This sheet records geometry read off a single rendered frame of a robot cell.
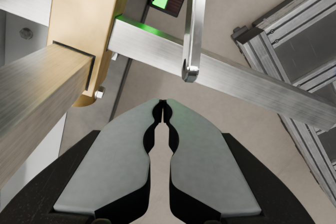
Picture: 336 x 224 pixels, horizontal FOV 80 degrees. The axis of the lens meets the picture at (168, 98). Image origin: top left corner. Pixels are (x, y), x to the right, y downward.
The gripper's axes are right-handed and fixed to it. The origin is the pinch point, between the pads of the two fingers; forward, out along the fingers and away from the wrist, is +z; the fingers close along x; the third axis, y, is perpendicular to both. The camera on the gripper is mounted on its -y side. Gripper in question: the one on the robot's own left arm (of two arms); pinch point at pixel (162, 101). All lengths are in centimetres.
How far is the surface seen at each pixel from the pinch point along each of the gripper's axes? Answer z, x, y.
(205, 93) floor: 90, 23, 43
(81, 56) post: 5.8, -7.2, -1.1
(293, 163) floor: 91, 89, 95
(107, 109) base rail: 20.3, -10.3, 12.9
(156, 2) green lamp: 20.1, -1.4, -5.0
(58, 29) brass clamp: 6.7, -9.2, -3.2
